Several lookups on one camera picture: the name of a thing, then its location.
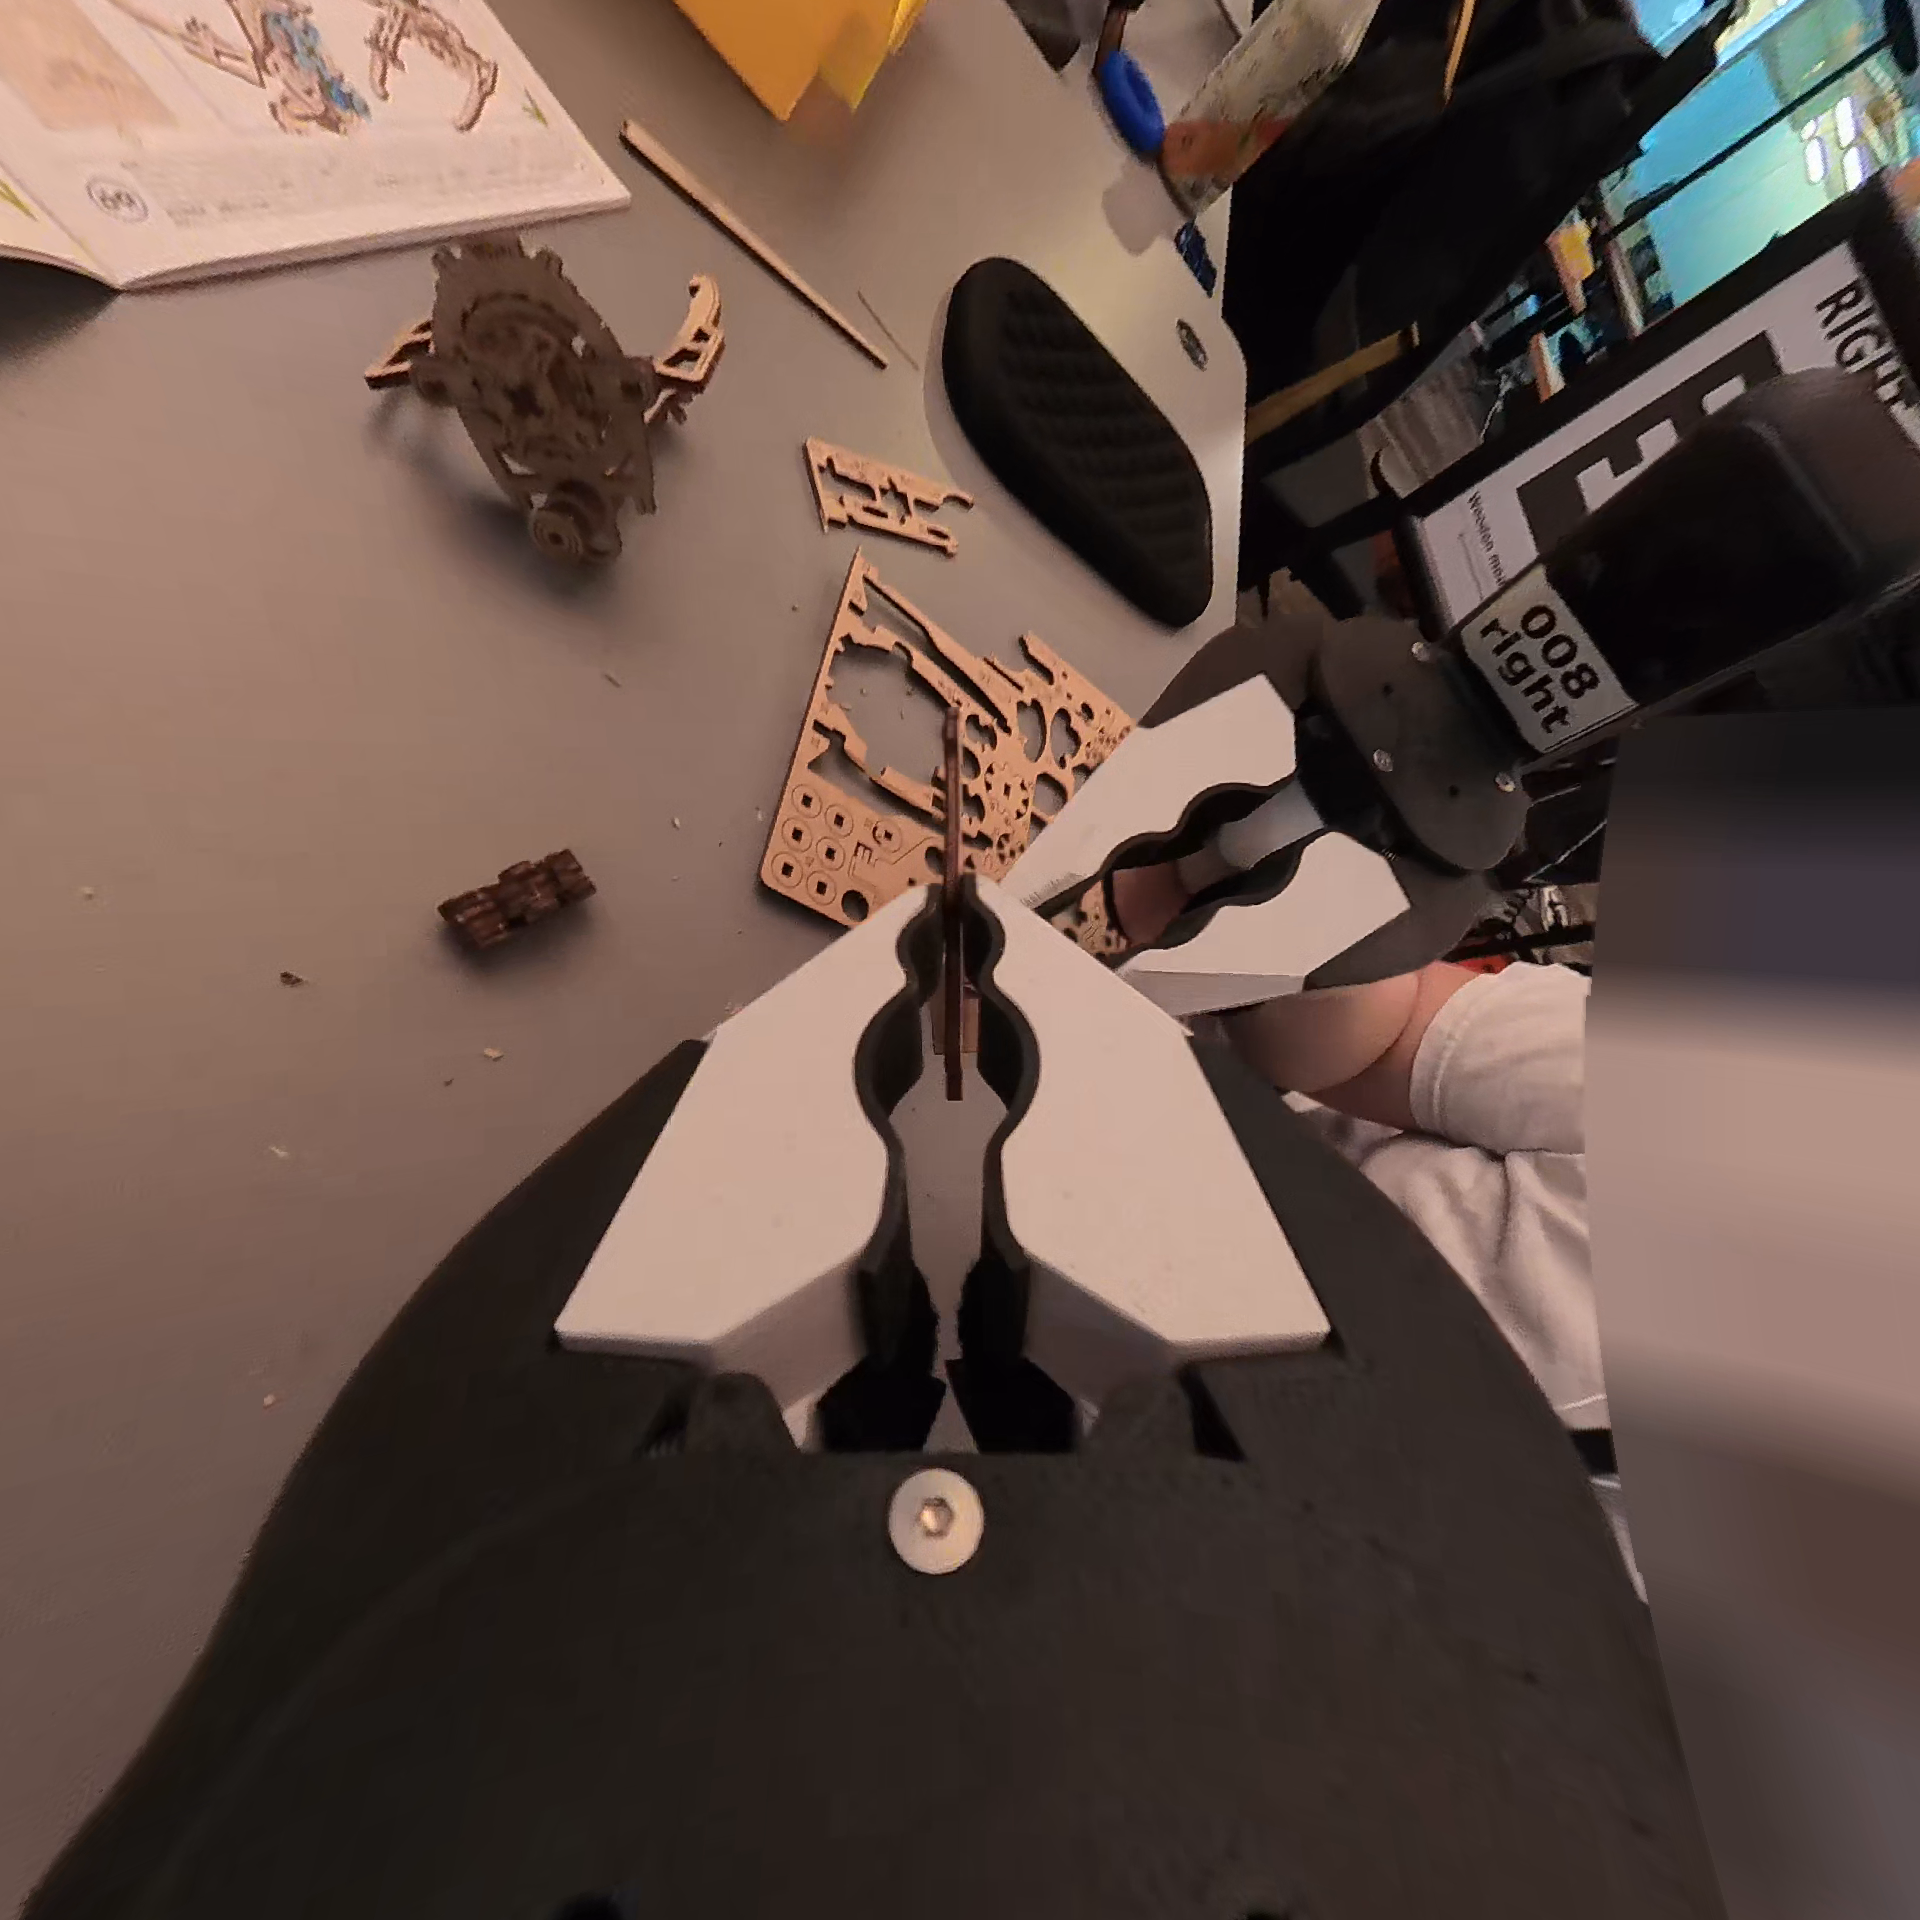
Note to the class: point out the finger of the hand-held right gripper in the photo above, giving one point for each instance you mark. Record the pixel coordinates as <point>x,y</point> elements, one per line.
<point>1302,929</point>
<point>1189,745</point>

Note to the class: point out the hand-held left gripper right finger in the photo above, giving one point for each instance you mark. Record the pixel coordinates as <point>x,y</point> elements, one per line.
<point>1137,1198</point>

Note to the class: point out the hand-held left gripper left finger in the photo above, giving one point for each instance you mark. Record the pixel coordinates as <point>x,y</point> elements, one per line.
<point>749,1198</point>

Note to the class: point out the long wooden model part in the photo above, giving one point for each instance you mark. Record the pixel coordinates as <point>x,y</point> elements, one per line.
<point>954,844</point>

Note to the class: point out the person's right forearm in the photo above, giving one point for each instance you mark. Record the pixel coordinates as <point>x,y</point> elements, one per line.
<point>1336,1048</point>

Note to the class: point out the laser-cut wooden parts sheet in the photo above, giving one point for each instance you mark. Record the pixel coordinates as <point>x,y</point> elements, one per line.
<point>888,793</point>

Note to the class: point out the wooden gear model assembly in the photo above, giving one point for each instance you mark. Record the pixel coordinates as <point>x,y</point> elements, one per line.
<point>525,389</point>

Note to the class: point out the black and white tag sign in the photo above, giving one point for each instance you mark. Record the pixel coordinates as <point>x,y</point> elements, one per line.
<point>1783,330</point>

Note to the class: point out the black quilted wrist rest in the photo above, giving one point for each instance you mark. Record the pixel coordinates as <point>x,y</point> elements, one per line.
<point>1080,438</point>

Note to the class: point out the person's white shirt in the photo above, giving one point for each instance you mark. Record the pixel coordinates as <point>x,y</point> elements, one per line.
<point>1498,1198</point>

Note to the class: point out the small dark wooden block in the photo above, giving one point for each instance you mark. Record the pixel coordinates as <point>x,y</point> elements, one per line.
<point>520,899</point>

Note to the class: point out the round table grommet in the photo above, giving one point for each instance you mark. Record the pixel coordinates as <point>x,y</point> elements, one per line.
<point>1194,341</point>

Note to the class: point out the black office chair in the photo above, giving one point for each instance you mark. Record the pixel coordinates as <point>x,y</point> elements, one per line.
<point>1384,271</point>

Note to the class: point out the white drink bottle red cap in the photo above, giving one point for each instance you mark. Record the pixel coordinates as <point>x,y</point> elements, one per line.
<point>1258,92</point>

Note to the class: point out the thin wooden stick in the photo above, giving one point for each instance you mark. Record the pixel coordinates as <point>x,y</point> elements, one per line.
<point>749,239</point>

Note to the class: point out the yellow plastic bin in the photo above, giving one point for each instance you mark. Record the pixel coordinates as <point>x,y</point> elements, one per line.
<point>781,53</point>

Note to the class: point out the illustrated instruction booklet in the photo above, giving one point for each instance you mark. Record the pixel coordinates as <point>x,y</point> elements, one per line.
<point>303,133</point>

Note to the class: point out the small wooden frame part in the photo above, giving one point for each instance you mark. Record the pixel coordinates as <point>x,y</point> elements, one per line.
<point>888,498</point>

